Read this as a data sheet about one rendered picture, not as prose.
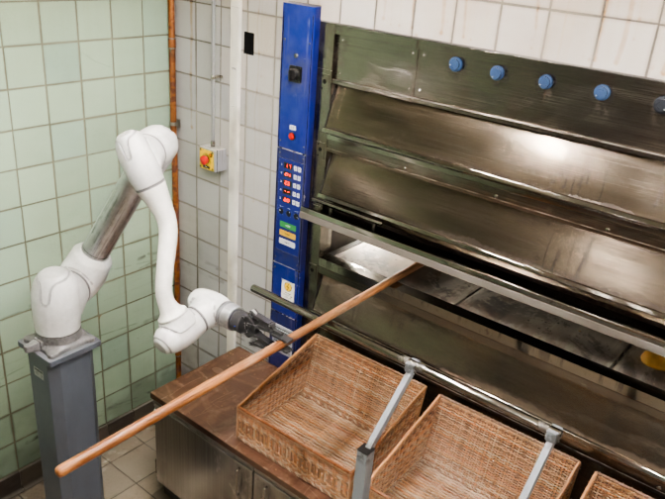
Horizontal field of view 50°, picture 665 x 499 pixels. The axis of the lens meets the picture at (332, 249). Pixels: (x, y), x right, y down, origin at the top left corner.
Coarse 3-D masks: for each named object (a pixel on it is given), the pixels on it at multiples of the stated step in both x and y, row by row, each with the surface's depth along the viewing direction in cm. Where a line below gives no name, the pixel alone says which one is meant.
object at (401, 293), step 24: (336, 264) 288; (408, 288) 273; (432, 312) 264; (456, 312) 258; (504, 336) 247; (528, 336) 247; (552, 360) 237; (576, 360) 234; (600, 384) 229; (624, 384) 224; (648, 384) 224
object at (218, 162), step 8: (208, 144) 313; (200, 152) 310; (208, 152) 307; (216, 152) 306; (224, 152) 309; (216, 160) 307; (224, 160) 311; (208, 168) 310; (216, 168) 309; (224, 168) 312
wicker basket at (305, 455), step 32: (320, 352) 300; (352, 352) 290; (288, 384) 295; (320, 384) 301; (384, 384) 282; (416, 384) 274; (256, 416) 267; (320, 416) 293; (352, 416) 292; (416, 416) 273; (256, 448) 272; (288, 448) 260; (320, 448) 275; (352, 448) 276; (384, 448) 258; (320, 480) 254; (352, 480) 246
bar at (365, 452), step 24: (312, 312) 252; (360, 336) 240; (408, 360) 228; (408, 384) 229; (456, 384) 219; (504, 408) 210; (552, 432) 201; (360, 456) 221; (360, 480) 224; (528, 480) 199
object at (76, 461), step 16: (400, 272) 278; (384, 288) 270; (352, 304) 254; (320, 320) 241; (256, 352) 221; (272, 352) 224; (240, 368) 214; (208, 384) 204; (176, 400) 196; (192, 400) 200; (144, 416) 190; (160, 416) 192; (128, 432) 184; (96, 448) 177; (112, 448) 181; (64, 464) 171; (80, 464) 174
